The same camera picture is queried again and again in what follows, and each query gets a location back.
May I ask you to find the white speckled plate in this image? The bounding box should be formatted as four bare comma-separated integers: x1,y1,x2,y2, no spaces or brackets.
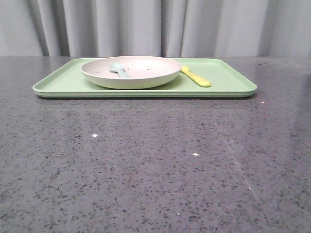
81,56,182,90

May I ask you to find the light green plastic tray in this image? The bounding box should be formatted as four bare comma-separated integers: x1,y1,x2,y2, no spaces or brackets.
33,58,257,98

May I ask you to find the grey pleated curtain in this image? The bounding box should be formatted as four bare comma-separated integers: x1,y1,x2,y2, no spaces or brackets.
0,0,311,57

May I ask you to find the light blue plastic spoon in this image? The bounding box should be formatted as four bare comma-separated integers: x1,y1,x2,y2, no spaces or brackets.
109,63,130,79

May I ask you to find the yellow plastic fork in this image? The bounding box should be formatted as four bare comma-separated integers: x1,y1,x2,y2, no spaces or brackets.
181,66,211,87

